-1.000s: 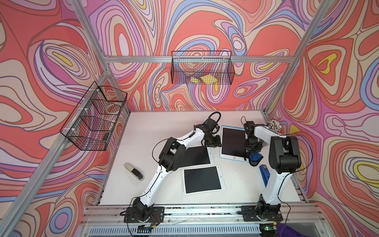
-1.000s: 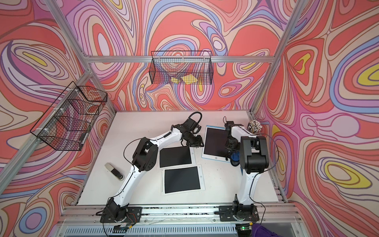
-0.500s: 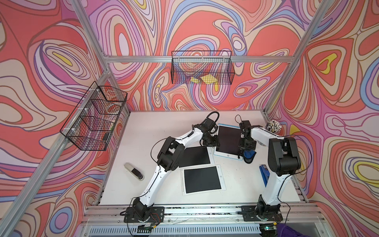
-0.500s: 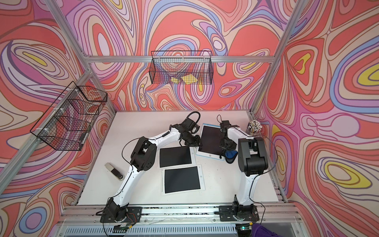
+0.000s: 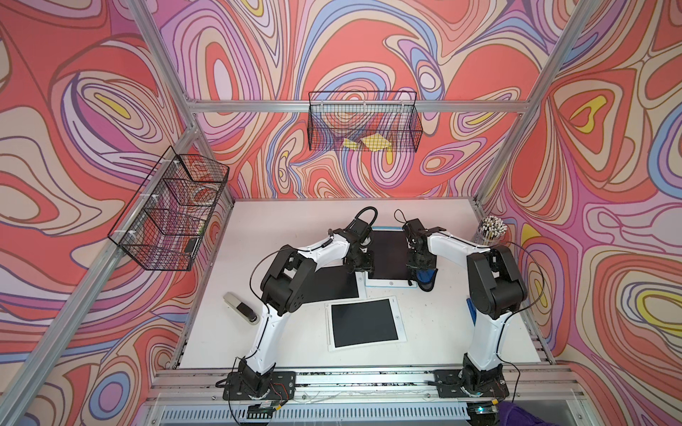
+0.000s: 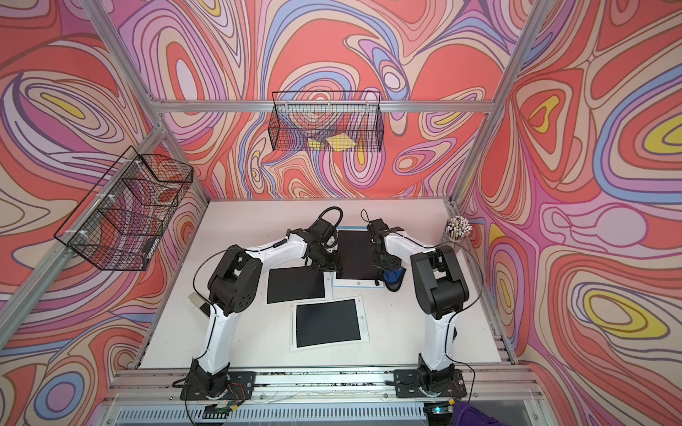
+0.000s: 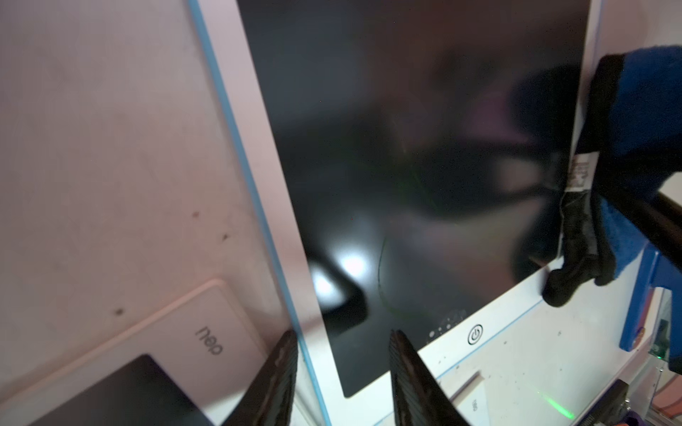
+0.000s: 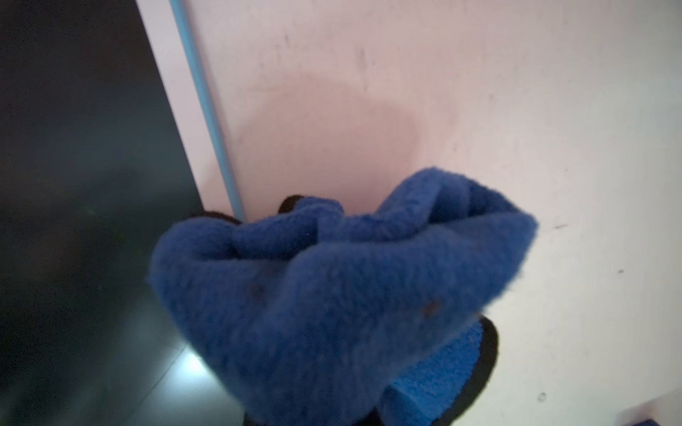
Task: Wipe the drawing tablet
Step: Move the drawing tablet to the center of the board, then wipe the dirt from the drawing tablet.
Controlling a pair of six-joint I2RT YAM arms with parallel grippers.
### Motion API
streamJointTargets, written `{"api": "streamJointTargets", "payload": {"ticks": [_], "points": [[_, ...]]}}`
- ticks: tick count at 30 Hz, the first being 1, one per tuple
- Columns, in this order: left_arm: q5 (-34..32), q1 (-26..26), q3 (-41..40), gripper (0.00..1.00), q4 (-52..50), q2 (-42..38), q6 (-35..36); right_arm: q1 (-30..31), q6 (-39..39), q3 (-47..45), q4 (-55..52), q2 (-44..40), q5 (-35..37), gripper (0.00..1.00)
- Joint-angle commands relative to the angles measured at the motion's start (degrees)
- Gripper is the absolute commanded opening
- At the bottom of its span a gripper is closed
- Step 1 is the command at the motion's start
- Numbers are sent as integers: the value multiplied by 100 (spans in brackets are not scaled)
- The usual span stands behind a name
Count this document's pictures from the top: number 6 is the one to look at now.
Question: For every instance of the cup of pencils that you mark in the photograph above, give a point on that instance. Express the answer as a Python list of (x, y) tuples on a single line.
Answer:
[(457, 231)]

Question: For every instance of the black wire basket left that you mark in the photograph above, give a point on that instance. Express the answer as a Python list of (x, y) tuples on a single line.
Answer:
[(121, 221)]

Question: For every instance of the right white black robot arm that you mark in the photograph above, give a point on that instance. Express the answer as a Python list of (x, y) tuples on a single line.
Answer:
[(439, 285)]

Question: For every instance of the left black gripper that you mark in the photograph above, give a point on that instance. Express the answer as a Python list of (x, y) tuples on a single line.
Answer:
[(335, 266)]

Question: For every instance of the purple cloth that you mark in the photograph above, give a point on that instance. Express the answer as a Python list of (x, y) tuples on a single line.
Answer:
[(465, 414)]

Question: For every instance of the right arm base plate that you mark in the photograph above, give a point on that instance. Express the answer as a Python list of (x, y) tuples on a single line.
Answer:
[(423, 383)]

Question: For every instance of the black wire basket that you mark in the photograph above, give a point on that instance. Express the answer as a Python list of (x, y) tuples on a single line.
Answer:
[(121, 221), (299, 115)]

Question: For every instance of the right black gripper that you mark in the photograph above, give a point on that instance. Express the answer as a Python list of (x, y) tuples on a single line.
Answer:
[(375, 263)]

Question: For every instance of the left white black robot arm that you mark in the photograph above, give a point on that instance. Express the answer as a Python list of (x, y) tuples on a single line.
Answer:
[(234, 283)]

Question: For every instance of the black wire basket back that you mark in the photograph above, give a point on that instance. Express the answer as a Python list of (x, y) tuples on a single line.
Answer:
[(299, 115)]

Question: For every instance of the blue-edged white drawing tablet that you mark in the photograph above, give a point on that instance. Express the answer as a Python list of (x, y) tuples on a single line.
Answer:
[(355, 256)]

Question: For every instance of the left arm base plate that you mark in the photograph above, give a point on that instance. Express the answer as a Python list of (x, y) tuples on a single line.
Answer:
[(236, 386)]

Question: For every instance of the blue microfibre cloth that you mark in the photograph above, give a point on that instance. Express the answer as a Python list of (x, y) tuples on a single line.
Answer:
[(393, 279)]

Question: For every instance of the yellow sticky notes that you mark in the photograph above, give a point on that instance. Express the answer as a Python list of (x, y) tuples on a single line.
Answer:
[(337, 143)]

